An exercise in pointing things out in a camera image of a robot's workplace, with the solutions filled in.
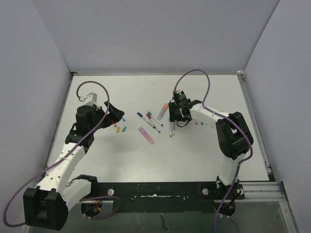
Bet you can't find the green cap marker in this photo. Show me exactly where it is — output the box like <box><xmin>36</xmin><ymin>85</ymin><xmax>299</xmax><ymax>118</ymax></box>
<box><xmin>148</xmin><ymin>111</ymin><xmax>163</xmax><ymax>127</ymax></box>

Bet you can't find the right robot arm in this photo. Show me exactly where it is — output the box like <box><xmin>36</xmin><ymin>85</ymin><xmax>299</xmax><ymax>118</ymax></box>
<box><xmin>169</xmin><ymin>91</ymin><xmax>254</xmax><ymax>199</ymax></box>

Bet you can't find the orange cap highlighter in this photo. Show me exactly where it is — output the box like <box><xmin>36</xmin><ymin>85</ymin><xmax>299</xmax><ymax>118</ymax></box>
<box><xmin>157</xmin><ymin>103</ymin><xmax>169</xmax><ymax>120</ymax></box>

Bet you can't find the lime green cap pen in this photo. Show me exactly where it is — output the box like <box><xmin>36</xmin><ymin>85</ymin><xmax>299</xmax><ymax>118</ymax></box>
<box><xmin>171</xmin><ymin>121</ymin><xmax>175</xmax><ymax>136</ymax></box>

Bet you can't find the blue cap marker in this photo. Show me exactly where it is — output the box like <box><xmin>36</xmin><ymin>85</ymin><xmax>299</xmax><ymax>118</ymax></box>
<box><xmin>137</xmin><ymin>112</ymin><xmax>155</xmax><ymax>129</ymax></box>

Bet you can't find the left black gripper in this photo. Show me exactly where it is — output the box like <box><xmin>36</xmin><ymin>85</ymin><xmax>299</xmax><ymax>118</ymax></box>
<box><xmin>89</xmin><ymin>101</ymin><xmax>124</xmax><ymax>133</ymax></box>

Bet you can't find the light blue cap pen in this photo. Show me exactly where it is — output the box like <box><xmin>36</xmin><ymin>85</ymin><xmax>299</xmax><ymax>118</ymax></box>
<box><xmin>168</xmin><ymin>117</ymin><xmax>173</xmax><ymax>137</ymax></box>

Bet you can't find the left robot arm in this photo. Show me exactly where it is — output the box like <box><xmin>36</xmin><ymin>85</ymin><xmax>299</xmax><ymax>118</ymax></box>
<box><xmin>23</xmin><ymin>101</ymin><xmax>124</xmax><ymax>231</ymax></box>

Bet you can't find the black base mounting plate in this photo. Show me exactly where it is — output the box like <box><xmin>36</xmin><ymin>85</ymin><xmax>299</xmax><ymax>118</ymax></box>
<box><xmin>81</xmin><ymin>182</ymin><xmax>245</xmax><ymax>219</ymax></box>

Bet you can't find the pink highlighter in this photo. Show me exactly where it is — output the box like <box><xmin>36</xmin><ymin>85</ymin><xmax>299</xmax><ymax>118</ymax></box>
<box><xmin>138</xmin><ymin>127</ymin><xmax>155</xmax><ymax>145</ymax></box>

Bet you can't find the magenta cap marker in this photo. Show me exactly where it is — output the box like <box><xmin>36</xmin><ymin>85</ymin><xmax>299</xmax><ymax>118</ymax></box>
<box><xmin>146</xmin><ymin>114</ymin><xmax>161</xmax><ymax>133</ymax></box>

